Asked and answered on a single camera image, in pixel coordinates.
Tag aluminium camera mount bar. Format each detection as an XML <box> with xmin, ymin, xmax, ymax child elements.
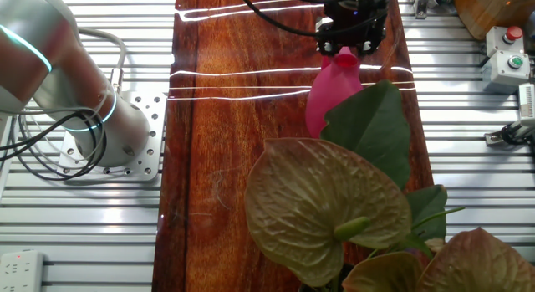
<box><xmin>483</xmin><ymin>118</ymin><xmax>535</xmax><ymax>147</ymax></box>

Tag white power strip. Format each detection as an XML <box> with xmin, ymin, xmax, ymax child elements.
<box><xmin>0</xmin><ymin>248</ymin><xmax>46</xmax><ymax>292</ymax></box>

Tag silver ribbed depth camera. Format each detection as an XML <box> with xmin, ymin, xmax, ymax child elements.
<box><xmin>517</xmin><ymin>82</ymin><xmax>535</xmax><ymax>120</ymax></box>

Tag grey box with red button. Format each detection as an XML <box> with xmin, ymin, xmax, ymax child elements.
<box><xmin>485</xmin><ymin>25</ymin><xmax>526</xmax><ymax>57</ymax></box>

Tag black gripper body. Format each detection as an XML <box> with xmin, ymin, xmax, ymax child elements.
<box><xmin>324</xmin><ymin>0</ymin><xmax>388</xmax><ymax>45</ymax></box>

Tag pink plastic watering can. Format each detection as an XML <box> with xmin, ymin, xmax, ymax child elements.
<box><xmin>304</xmin><ymin>46</ymin><xmax>364</xmax><ymax>139</ymax></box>

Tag thick grey base cable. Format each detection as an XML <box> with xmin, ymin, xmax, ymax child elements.
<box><xmin>73</xmin><ymin>26</ymin><xmax>129</xmax><ymax>92</ymax></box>

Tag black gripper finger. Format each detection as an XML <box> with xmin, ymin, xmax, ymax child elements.
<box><xmin>315</xmin><ymin>16</ymin><xmax>340</xmax><ymax>57</ymax></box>
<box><xmin>354</xmin><ymin>26</ymin><xmax>388</xmax><ymax>57</ymax></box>

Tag blurred black wrist cable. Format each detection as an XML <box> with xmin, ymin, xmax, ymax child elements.
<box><xmin>236</xmin><ymin>0</ymin><xmax>390</xmax><ymax>38</ymax></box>

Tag glossy wood grain board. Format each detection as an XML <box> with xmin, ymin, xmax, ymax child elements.
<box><xmin>150</xmin><ymin>0</ymin><xmax>436</xmax><ymax>292</ymax></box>

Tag black arm base cables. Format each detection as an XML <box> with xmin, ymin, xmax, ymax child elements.
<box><xmin>0</xmin><ymin>110</ymin><xmax>109</xmax><ymax>182</ymax></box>

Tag potted green leafy plant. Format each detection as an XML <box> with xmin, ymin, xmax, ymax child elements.
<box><xmin>244</xmin><ymin>79</ymin><xmax>535</xmax><ymax>292</ymax></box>

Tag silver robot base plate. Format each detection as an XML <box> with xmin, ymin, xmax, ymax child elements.
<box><xmin>56</xmin><ymin>90</ymin><xmax>168</xmax><ymax>183</ymax></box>

